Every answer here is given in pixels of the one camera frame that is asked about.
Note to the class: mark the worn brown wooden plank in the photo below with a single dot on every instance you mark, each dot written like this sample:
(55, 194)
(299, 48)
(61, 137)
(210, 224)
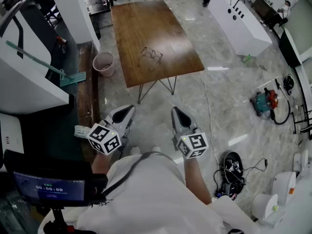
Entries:
(87, 94)

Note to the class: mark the teal and red vacuum cleaner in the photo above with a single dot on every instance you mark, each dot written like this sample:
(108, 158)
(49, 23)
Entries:
(263, 102)

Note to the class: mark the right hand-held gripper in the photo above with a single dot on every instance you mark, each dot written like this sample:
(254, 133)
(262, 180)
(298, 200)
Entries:
(192, 142)

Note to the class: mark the person's left forearm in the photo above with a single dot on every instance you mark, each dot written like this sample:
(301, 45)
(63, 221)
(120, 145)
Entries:
(101, 162)

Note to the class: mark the small red device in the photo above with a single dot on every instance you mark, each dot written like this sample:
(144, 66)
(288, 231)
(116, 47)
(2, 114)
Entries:
(62, 43)

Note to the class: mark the large white machine housing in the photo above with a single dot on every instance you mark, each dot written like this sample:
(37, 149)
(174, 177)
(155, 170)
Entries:
(24, 82)

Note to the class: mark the white paper label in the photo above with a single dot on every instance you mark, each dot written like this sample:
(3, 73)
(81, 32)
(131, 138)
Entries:
(81, 131)

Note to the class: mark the green flat mop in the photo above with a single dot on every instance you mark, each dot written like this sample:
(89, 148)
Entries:
(73, 78)

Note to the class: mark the person's right forearm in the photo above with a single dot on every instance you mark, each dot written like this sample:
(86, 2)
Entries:
(196, 179)

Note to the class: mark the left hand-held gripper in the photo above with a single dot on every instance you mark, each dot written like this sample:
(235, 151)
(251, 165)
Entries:
(104, 140)

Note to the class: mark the person's white shirt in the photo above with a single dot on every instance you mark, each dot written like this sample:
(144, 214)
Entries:
(146, 191)

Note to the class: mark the white rounded appliance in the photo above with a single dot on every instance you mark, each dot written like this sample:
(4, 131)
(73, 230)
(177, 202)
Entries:
(11, 135)

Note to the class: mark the black monitor screen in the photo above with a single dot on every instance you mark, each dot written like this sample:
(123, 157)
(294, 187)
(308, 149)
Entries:
(48, 186)

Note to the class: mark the green plastic bottle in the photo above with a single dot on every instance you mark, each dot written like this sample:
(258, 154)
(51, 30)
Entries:
(246, 58)

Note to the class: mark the black metal frame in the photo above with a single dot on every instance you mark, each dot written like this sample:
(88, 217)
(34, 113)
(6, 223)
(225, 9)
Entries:
(302, 122)

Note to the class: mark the black metal table leg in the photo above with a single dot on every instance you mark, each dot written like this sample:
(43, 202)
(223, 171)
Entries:
(139, 94)
(172, 90)

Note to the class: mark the person's white shoe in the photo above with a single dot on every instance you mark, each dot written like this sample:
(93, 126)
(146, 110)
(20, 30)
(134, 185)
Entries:
(135, 150)
(156, 149)

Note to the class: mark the person's right white shoe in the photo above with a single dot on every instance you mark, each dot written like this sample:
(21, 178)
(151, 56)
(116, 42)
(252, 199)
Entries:
(156, 149)

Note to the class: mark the brown-framed eyeglasses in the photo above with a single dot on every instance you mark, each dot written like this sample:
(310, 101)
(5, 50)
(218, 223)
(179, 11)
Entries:
(148, 53)

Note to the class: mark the white cylindrical device orange label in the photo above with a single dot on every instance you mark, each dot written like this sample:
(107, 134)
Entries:
(282, 186)

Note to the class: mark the long white cabinet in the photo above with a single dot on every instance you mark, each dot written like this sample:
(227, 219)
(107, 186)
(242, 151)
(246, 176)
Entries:
(243, 30)

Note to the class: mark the person's left white shoe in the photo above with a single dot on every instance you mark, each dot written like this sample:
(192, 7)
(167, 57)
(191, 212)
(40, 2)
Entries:
(135, 150)

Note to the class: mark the black round device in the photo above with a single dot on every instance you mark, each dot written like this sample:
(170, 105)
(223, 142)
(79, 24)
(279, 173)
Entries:
(288, 83)

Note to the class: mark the black monitor stand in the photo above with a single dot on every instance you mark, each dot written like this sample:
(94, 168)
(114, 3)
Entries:
(58, 219)

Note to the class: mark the pink waste basket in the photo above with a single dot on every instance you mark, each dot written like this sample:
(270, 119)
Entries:
(103, 63)

